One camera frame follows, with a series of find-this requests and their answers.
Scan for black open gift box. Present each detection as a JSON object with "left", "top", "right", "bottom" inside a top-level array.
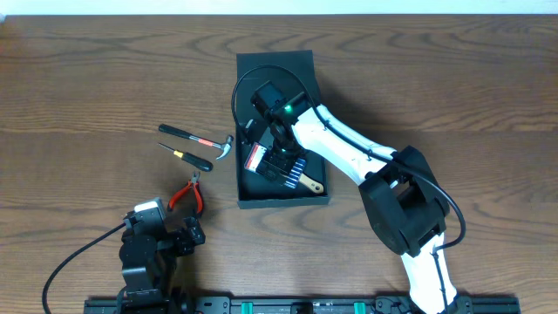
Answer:
[{"left": 235, "top": 50, "right": 330, "bottom": 209}]

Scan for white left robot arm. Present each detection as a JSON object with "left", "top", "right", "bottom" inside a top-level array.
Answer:
[{"left": 119, "top": 216, "right": 206, "bottom": 308}]

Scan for orange scraper wooden handle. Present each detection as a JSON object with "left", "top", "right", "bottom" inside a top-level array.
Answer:
[{"left": 299, "top": 174, "right": 324, "bottom": 194}]

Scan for black handled screwdriver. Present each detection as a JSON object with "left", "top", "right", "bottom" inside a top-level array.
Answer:
[{"left": 158, "top": 142, "right": 213, "bottom": 172}]

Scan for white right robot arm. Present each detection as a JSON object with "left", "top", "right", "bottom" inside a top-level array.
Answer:
[{"left": 245, "top": 82, "right": 457, "bottom": 313}]

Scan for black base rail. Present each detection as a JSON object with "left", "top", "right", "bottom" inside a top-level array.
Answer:
[{"left": 83, "top": 295, "right": 522, "bottom": 314}]

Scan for red handled cutting pliers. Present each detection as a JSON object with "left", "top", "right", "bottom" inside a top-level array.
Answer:
[{"left": 167, "top": 171, "right": 205, "bottom": 217}]

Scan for blue precision screwdriver set case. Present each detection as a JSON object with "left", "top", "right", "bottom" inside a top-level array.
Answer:
[{"left": 244, "top": 142, "right": 306, "bottom": 188}]

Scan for black handled claw hammer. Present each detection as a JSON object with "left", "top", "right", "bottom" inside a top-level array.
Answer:
[{"left": 158, "top": 124, "right": 234, "bottom": 160}]

